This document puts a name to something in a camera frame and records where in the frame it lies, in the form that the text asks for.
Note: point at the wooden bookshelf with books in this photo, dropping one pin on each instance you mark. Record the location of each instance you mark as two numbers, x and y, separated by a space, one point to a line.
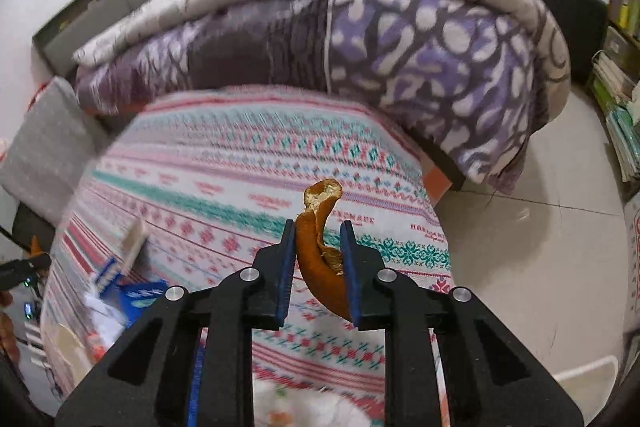
614 84

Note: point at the orange peel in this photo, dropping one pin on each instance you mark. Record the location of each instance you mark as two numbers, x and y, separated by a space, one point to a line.
321 265

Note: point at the white tissue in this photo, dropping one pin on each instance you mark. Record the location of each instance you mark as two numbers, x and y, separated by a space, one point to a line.
276 405

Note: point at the grey bed headboard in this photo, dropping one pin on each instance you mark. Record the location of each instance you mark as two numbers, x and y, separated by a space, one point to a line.
75 25

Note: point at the blue toothpaste box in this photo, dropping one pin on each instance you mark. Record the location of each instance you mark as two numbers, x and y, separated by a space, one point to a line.
134 299

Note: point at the purple white folded quilt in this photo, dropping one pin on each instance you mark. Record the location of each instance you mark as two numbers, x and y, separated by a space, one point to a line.
477 78

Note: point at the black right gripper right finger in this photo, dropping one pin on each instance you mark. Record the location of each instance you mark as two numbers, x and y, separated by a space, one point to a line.
448 358

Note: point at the patterned knit bedspread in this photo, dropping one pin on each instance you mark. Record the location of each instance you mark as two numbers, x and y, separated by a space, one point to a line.
215 176

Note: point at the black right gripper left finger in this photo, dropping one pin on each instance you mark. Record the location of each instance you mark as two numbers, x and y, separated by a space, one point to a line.
187 361

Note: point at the white trash bin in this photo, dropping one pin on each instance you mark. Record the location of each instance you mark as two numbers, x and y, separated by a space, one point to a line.
590 385

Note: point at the grey checked cushion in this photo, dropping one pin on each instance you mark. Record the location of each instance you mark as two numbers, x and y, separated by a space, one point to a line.
51 151

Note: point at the black cabinet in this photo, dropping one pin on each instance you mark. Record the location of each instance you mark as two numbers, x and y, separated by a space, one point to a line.
583 24

